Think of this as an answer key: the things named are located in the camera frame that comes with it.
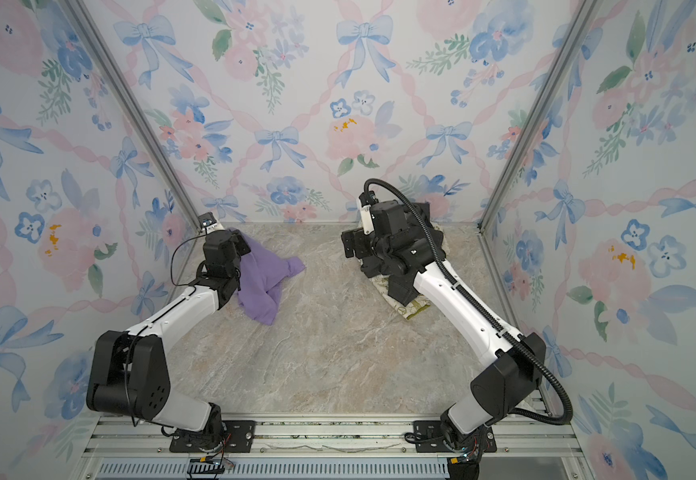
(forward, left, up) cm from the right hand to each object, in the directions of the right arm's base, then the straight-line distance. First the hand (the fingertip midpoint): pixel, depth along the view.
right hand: (359, 229), depth 77 cm
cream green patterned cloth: (-6, -18, -28) cm, 34 cm away
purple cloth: (+3, +31, -22) cm, 38 cm away
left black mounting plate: (-43, +29, -30) cm, 60 cm away
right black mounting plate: (-42, -17, -30) cm, 54 cm away
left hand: (+5, +36, -5) cm, 37 cm away
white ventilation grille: (-49, +19, -31) cm, 61 cm away
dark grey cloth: (-1, -14, -26) cm, 29 cm away
